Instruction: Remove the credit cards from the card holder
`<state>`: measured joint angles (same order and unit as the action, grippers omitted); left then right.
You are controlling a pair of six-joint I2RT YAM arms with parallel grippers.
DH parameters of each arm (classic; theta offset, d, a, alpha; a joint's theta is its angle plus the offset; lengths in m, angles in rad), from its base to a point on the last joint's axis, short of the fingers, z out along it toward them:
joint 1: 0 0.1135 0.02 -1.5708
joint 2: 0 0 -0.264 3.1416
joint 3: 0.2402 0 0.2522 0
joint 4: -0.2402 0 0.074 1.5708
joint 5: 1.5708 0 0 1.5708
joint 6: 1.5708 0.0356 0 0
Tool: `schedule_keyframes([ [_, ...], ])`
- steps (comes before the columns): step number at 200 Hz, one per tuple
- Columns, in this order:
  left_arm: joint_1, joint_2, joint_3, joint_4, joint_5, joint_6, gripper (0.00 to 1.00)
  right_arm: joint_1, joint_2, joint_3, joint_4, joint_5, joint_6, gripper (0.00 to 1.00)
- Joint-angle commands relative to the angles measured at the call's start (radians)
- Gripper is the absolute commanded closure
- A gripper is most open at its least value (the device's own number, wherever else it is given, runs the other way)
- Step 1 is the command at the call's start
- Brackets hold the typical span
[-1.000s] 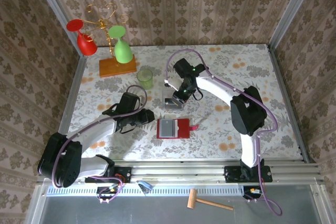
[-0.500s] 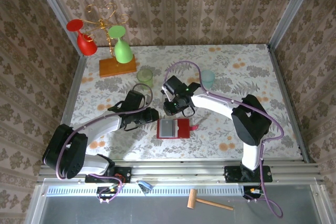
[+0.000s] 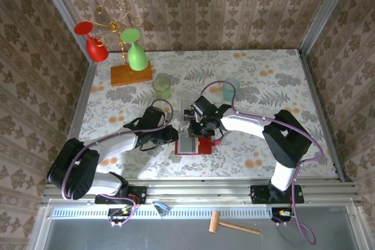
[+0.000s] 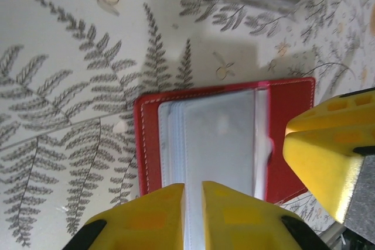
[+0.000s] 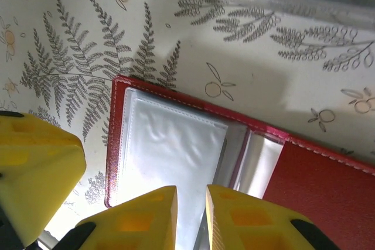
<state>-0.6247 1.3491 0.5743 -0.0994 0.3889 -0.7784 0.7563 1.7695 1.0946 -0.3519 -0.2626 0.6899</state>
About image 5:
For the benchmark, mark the red leather card holder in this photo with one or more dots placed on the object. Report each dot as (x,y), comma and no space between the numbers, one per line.
(322,188)

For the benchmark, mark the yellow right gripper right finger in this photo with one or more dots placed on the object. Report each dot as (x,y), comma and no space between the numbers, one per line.
(249,226)

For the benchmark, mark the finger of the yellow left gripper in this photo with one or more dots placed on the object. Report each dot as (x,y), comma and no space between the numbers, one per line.
(38,168)

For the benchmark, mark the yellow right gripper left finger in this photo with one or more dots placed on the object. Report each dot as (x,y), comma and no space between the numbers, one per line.
(137,226)

